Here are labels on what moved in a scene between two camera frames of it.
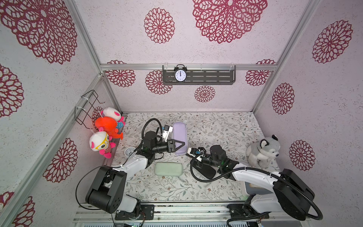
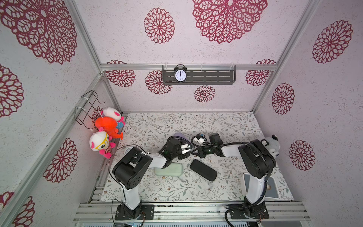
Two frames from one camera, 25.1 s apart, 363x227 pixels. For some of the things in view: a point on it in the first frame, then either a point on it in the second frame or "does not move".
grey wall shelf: [202, 75] does not move
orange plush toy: [109, 125] does not move
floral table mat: [169, 176] does not move
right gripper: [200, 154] → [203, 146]
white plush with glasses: [99, 141] does not move
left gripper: [171, 147] → [183, 155]
